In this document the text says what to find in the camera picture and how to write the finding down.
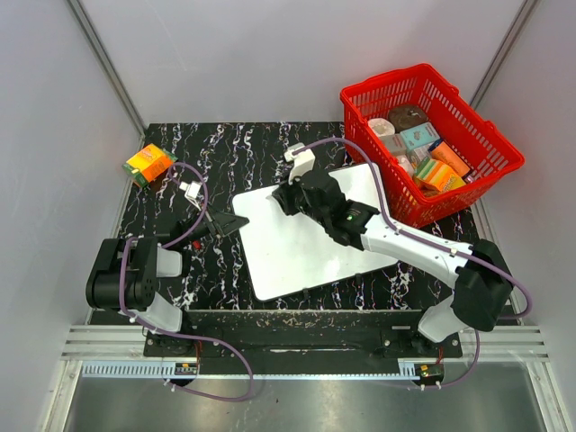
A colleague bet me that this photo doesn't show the teal cardboard box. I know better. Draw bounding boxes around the teal cardboard box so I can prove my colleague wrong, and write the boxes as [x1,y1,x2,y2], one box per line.
[400,121,440,151]

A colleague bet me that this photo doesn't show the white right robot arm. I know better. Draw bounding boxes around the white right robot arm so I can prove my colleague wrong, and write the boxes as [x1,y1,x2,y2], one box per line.
[272,170,513,356]

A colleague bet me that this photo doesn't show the red plastic shopping basket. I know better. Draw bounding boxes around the red plastic shopping basket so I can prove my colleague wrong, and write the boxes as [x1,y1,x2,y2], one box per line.
[340,64,525,228]

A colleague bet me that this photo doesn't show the white toilet paper roll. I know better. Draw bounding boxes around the white toilet paper roll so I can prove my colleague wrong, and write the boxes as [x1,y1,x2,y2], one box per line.
[367,117,396,139]

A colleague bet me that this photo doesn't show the yellow green sponge pack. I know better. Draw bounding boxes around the yellow green sponge pack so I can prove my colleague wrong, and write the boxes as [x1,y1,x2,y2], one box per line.
[413,158,466,193]

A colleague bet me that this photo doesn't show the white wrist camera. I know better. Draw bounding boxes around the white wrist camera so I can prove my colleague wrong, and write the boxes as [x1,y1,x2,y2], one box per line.
[283,143,315,185]
[178,181,207,212]

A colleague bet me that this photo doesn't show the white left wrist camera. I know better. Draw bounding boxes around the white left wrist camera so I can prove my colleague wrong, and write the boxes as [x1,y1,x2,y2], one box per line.
[178,181,207,212]

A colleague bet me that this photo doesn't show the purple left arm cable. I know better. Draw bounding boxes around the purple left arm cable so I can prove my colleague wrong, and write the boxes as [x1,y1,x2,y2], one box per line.
[117,161,257,402]

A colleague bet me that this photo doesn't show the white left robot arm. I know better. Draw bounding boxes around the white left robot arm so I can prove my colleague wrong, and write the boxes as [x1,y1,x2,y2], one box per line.
[85,207,249,356]

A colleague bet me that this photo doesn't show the brown round lid jar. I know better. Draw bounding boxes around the brown round lid jar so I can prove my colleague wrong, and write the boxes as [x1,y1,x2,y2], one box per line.
[387,104,428,133]

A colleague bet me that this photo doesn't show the orange green snack box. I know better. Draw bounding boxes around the orange green snack box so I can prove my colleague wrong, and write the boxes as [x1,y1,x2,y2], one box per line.
[122,144,177,188]

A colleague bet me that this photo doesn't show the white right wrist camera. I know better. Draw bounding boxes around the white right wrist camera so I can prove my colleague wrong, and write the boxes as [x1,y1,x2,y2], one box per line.
[283,143,315,185]

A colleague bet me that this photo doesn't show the white whiteboard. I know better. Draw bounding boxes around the white whiteboard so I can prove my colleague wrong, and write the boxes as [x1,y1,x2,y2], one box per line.
[232,186,397,302]

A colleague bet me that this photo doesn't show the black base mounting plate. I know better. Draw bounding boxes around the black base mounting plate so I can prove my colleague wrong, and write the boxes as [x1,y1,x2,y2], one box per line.
[143,310,464,365]

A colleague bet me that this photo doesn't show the orange blue box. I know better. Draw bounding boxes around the orange blue box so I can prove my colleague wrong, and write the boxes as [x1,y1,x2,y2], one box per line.
[428,139,472,177]

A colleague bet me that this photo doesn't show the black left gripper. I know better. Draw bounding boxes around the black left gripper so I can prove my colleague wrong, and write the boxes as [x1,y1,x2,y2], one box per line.
[178,201,249,248]

